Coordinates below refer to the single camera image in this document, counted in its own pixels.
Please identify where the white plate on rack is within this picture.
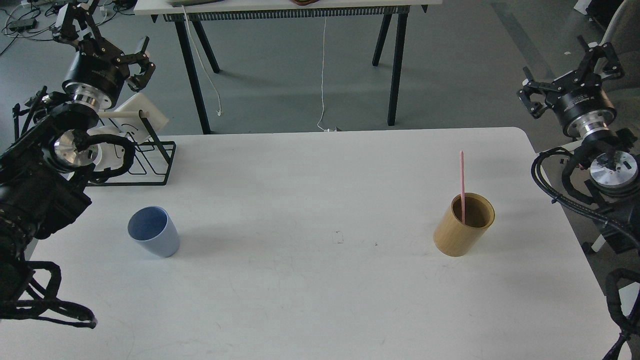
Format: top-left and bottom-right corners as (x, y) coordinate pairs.
(112, 92), (169, 144)

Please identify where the background white table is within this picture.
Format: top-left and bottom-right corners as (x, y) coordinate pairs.
(134, 0), (441, 135)

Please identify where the tan cylindrical holder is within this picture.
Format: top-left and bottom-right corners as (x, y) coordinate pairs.
(433, 193), (495, 257)

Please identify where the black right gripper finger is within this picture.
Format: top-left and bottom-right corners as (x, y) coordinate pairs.
(576, 35), (625, 84)
(517, 67), (563, 119)

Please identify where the white office chair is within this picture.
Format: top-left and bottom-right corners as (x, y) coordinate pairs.
(599, 0), (640, 55)

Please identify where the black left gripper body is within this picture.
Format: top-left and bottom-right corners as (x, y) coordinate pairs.
(62, 39), (131, 109)

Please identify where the wooden rack dowel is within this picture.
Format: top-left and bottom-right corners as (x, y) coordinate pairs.
(97, 110), (150, 119)

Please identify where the white hanging cable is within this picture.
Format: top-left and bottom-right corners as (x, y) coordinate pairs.
(317, 16), (339, 133)
(181, 5), (223, 117)

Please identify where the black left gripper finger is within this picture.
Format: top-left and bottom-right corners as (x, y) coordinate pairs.
(52, 0), (101, 46)
(116, 36), (156, 92)

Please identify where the white mug on rack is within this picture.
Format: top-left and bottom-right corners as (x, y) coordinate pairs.
(87, 125), (125, 172)

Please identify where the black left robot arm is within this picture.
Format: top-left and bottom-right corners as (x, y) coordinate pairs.
(0, 0), (156, 329)

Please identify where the black wire dish rack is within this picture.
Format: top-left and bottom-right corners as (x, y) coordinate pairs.
(92, 118), (177, 187)

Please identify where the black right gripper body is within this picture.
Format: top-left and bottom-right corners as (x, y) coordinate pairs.
(549, 75), (617, 138)

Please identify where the blue plastic cup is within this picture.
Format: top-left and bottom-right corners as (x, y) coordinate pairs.
(126, 206), (181, 258)

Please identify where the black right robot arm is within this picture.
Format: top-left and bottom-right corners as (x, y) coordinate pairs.
(518, 36), (639, 254)

